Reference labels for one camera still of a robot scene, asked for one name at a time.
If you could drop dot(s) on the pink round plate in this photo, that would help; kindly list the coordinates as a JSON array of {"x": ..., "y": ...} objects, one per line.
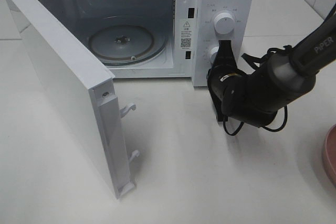
[{"x": 328, "y": 154}]

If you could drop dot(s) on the upper white microwave knob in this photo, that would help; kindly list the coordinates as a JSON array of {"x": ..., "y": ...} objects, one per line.
[{"x": 224, "y": 22}]

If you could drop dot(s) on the white microwave oven body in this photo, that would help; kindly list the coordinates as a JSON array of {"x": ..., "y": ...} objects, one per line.
[{"x": 83, "y": 18}]

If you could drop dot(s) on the white microwave knob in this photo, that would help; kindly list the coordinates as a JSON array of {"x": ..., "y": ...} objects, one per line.
[
  {"x": 224, "y": 22},
  {"x": 212, "y": 54}
]

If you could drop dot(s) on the warning label sticker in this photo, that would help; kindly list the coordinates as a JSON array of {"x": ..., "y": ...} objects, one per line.
[{"x": 186, "y": 33}]

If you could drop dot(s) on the lower white microwave knob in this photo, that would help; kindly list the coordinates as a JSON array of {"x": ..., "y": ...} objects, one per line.
[{"x": 212, "y": 54}]

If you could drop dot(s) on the glass microwave turntable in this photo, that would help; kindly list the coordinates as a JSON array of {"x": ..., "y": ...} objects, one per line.
[{"x": 122, "y": 45}]

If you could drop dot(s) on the white microwave door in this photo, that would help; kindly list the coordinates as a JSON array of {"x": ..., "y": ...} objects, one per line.
[{"x": 81, "y": 88}]

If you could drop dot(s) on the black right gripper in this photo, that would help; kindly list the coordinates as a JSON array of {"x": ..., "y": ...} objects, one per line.
[{"x": 222, "y": 79}]

